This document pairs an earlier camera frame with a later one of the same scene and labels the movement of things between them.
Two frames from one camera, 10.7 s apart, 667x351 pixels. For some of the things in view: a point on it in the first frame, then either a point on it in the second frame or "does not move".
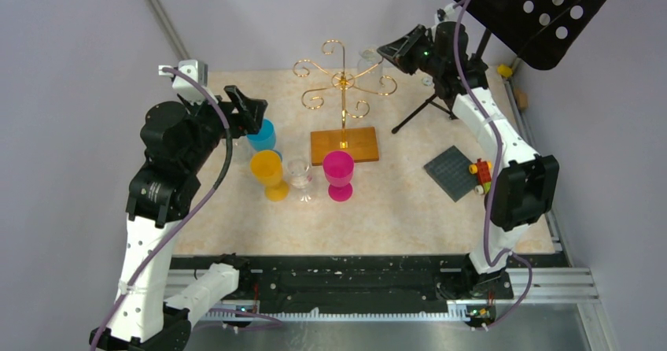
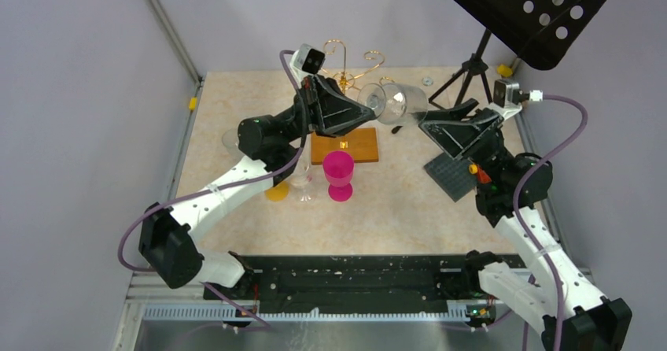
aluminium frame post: (162, 14) does not move
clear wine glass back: (370, 69) → (392, 102)
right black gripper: (399, 50) → (455, 135)
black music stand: (542, 16) does not move
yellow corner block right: (504, 70) does not move
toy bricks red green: (483, 169) does not move
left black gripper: (249, 116) → (328, 109)
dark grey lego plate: (451, 170) does not move
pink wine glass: (338, 168) does not move
